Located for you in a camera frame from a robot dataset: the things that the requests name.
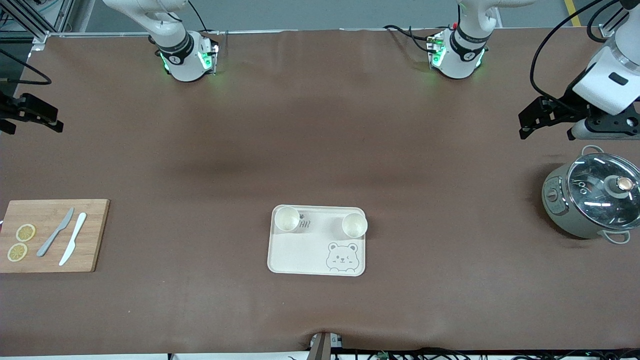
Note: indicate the white plastic cup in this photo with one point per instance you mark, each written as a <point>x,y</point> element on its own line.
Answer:
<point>354,226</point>
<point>287,220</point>

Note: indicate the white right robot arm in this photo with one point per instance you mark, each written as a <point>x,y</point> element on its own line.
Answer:
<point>182,65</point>

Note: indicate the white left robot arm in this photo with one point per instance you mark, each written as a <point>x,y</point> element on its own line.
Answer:
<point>457,65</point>

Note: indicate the glass pot lid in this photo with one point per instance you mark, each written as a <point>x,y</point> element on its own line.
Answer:
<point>595,200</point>

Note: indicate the yellow lemon slice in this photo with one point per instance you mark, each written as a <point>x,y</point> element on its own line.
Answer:
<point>25,232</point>
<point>17,252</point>

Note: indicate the grey plastic knife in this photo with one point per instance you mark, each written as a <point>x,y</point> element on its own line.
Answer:
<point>46,246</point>

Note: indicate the wooden cutting board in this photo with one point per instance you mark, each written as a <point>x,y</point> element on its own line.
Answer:
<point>92,240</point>

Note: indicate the white plastic knife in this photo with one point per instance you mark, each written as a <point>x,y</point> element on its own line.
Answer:
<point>67,252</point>

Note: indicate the brown table mat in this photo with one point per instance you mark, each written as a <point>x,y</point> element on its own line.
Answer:
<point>320,150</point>

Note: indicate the cream bear print tray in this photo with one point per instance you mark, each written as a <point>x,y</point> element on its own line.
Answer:
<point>310,255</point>

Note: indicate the aluminium frame post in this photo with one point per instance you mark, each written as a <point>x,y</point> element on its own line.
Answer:
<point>40,39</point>
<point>607,31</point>

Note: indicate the grey camera mount clamp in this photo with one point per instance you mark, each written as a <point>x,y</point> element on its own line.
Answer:
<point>320,347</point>

